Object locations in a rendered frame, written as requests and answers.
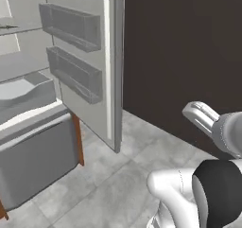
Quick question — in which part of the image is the dark grey fish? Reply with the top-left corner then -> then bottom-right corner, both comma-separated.
0,24 -> 20,30

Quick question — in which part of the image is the grey fridge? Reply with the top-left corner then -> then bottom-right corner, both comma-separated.
0,0 -> 80,213

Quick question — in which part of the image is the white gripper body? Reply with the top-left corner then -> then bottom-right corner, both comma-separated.
181,100 -> 221,138

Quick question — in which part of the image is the grey freezer drawer front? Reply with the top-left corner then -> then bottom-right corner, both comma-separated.
0,112 -> 80,213

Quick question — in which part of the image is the glass fridge shelf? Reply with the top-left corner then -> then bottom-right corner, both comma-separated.
0,16 -> 45,37
0,50 -> 52,83

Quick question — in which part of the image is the pale grey crisper drawer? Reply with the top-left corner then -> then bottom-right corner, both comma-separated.
0,71 -> 58,126

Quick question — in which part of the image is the grey fridge door bin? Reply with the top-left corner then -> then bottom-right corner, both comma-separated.
38,2 -> 102,54
45,45 -> 104,106

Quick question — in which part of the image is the grey fridge door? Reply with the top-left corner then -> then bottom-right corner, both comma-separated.
43,0 -> 126,154

